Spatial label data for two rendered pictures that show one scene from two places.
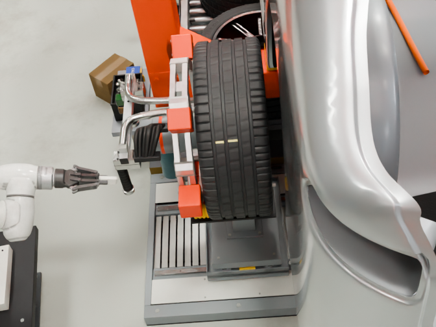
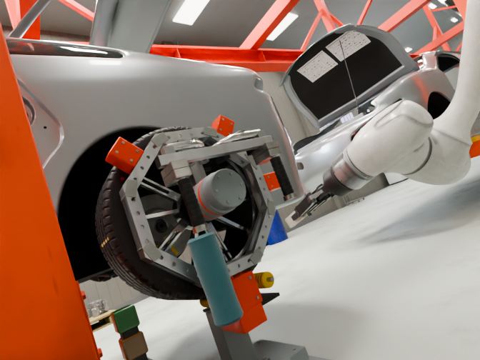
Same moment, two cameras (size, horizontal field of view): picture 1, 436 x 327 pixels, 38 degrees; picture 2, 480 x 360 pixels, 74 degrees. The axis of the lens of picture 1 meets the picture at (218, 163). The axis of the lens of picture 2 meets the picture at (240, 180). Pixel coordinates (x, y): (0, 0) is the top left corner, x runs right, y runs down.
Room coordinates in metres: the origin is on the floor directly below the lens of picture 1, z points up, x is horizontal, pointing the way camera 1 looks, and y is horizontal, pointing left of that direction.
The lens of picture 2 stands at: (2.21, 1.04, 0.73)
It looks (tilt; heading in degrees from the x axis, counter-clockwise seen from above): 8 degrees up; 230
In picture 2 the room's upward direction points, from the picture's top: 21 degrees counter-clockwise
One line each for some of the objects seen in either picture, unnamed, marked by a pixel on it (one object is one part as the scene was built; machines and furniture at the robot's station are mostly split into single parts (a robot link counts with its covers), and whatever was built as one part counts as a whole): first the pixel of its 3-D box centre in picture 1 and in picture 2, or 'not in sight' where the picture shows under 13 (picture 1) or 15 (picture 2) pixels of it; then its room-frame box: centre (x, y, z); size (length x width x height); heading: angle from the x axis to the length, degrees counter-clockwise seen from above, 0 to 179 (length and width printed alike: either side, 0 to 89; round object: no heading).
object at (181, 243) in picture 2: not in sight; (158, 227); (1.60, -0.33, 0.85); 0.32 x 0.08 x 0.32; 175
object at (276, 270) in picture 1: (244, 226); not in sight; (1.62, -0.08, 0.13); 0.50 x 0.36 x 0.10; 175
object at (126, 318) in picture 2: (121, 100); (125, 318); (2.04, 0.39, 0.64); 0.04 x 0.04 x 0.04; 85
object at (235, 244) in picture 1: (242, 210); (233, 343); (1.57, -0.08, 0.32); 0.40 x 0.30 x 0.28; 175
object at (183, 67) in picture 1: (188, 132); (206, 201); (1.59, 0.09, 0.85); 0.54 x 0.07 x 0.54; 175
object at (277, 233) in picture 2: not in sight; (263, 229); (-3.38, -5.32, 0.41); 1.10 x 0.68 x 0.81; 92
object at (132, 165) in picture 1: (127, 159); (266, 152); (1.44, 0.31, 0.93); 0.09 x 0.05 x 0.05; 85
